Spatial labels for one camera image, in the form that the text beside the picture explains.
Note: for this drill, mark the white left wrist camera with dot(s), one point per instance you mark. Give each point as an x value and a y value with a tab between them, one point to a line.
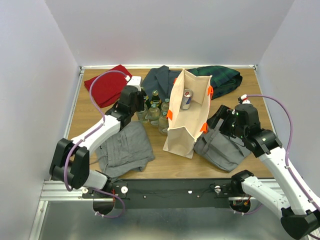
134	81

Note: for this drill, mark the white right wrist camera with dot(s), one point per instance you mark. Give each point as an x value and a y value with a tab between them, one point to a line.
244	99

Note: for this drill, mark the beige canvas tote bag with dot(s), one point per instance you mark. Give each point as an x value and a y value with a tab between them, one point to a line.
186	126

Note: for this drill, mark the clear Chang soda bottle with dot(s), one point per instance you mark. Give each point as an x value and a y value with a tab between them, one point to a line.
143	115
163	123
165	105
153	115

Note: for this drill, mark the green Perrier bottle yellow label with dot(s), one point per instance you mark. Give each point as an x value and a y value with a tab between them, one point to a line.
155	99

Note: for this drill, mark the green Perrier bottle red label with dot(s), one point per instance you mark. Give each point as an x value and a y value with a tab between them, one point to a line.
146	98

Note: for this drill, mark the grey pleated skirt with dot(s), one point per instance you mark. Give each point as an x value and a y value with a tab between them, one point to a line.
224	152

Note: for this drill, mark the red folded cloth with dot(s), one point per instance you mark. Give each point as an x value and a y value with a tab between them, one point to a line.
107	89

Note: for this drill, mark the dark teal folded jacket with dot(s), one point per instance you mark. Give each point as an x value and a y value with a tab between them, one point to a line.
160	79

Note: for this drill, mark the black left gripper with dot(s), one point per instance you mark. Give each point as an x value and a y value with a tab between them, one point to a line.
140	97

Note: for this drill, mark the red soda can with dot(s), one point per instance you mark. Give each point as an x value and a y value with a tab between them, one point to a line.
186	99

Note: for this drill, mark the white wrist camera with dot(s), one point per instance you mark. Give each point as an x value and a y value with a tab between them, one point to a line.
244	99
134	81

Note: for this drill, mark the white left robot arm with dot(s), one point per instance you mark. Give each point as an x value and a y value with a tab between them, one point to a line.
71	158

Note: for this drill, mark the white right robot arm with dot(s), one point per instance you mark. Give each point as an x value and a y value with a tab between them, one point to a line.
298	208

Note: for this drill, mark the green plaid folded skirt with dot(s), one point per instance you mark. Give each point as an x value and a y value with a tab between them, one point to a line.
224	80

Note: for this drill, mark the grey knit shorts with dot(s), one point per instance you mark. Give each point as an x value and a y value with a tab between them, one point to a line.
129	149

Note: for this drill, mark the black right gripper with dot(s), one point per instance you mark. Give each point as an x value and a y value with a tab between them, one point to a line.
229	113

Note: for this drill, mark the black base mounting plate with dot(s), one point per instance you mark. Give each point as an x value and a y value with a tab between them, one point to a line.
177	193

